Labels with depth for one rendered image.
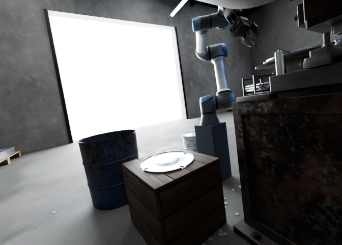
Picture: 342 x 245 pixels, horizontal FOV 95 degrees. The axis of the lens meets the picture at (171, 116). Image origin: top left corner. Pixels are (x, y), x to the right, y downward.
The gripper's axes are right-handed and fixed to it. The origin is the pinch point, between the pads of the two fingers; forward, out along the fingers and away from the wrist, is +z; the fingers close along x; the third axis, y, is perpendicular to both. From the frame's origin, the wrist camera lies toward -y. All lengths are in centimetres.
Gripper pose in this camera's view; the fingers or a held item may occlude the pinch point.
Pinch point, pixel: (256, 46)
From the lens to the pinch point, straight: 91.3
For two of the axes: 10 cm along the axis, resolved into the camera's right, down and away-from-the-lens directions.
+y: -8.4, 1.6, -5.1
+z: 3.4, 8.9, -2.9
